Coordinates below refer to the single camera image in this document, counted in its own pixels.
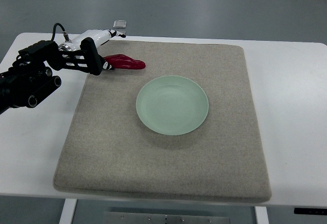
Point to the white table leg right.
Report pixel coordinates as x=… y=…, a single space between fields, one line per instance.
x=261 y=215

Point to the small clear plastic box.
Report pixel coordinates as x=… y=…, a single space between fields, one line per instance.
x=119 y=24

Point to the black table control panel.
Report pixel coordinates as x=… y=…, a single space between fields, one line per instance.
x=310 y=211

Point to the beige fabric mat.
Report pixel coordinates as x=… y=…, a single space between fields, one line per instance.
x=109 y=151

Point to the white table leg left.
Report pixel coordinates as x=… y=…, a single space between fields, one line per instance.
x=68 y=211

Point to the red chili pepper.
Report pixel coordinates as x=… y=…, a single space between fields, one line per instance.
x=120 y=61

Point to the light green plate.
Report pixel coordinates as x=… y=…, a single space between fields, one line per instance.
x=172 y=105

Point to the white table leg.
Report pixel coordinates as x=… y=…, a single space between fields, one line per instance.
x=68 y=211
x=261 y=215

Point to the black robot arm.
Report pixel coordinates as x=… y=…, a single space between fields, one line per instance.
x=30 y=79

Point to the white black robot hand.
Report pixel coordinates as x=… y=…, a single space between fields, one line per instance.
x=80 y=53

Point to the metal crossbar plate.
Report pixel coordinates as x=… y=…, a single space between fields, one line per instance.
x=147 y=218

